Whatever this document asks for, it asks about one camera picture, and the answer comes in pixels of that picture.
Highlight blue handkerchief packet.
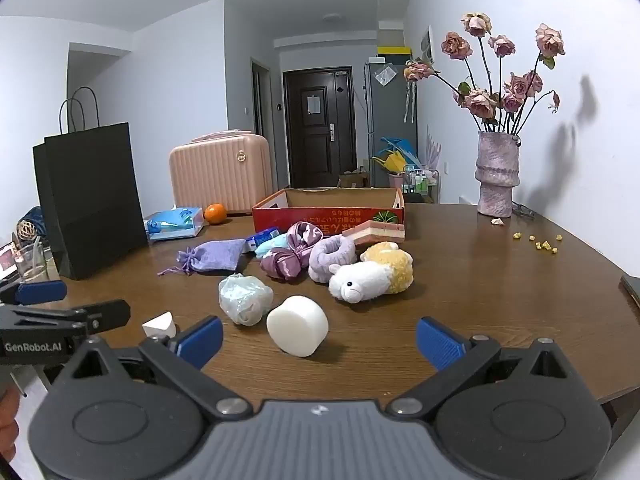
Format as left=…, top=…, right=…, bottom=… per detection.
left=247, top=227, right=281, bottom=251

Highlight lavender fluffy scrunchie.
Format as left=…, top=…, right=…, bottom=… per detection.
left=307, top=234, right=357, bottom=285

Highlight blue tissue pack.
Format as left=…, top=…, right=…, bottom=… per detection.
left=144, top=206, right=206, bottom=243

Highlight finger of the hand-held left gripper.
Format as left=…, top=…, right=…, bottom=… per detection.
left=65, top=299, right=132, bottom=332
left=0, top=280, right=68, bottom=306

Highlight light blue soft cloth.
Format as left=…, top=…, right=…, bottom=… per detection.
left=255, top=234, right=291, bottom=259

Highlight scattered yellow crumbs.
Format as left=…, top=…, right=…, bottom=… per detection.
left=512, top=232, right=563, bottom=253

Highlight white foam cylinder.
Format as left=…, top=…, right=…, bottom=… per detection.
left=266, top=295, right=330, bottom=358

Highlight blue bag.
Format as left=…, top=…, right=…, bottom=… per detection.
left=380, top=136, right=418, bottom=166

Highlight yellow bag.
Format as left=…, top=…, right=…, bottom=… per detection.
left=371, top=152, right=406, bottom=173

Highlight dark brown door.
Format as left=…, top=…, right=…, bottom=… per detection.
left=282, top=66, right=357, bottom=188

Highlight pink textured vase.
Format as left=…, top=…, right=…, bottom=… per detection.
left=475, top=131, right=522, bottom=218

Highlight purple feather decoration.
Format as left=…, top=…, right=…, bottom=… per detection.
left=424, top=125, right=443, bottom=168

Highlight black paper bag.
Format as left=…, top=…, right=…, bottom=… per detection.
left=32, top=86, right=150, bottom=281

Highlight clear plastic ball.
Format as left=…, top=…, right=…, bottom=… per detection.
left=218, top=273, right=274, bottom=326

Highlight pink ribbed suitcase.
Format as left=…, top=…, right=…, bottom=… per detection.
left=168, top=131, right=273, bottom=216

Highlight pink layered sponge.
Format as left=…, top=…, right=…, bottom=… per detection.
left=341, top=219, right=406, bottom=247

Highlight red cardboard box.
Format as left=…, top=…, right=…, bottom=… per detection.
left=251, top=187, right=406, bottom=243

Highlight cart with bottles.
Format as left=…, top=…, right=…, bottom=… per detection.
left=402, top=165, right=441, bottom=204

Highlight clear glass cup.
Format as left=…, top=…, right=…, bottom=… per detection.
left=14, top=245, right=51, bottom=283

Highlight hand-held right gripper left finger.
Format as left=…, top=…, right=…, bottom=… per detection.
left=67, top=316, right=251, bottom=422

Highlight purple drawstring pouch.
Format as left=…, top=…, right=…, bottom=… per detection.
left=157, top=239, right=248, bottom=277

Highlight hanging white umbrella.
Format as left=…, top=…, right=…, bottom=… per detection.
left=404, top=60, right=418, bottom=123

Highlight small white sponge wedge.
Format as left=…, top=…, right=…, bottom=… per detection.
left=142, top=311, right=177, bottom=339

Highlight small framed picture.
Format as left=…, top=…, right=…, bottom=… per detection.
left=0, top=242, right=18, bottom=281

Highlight white yellow alpaca plush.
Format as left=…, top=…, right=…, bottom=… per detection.
left=327, top=241, right=415, bottom=305

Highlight purple satin scrunchie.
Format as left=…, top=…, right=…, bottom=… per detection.
left=260, top=221, right=326, bottom=281

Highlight person's left hand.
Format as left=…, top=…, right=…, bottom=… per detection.
left=0, top=392, right=21, bottom=466

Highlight dried pink rose bouquet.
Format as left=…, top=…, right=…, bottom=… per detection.
left=404, top=11, right=567, bottom=137

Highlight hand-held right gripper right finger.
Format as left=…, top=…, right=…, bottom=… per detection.
left=390, top=317, right=576, bottom=418

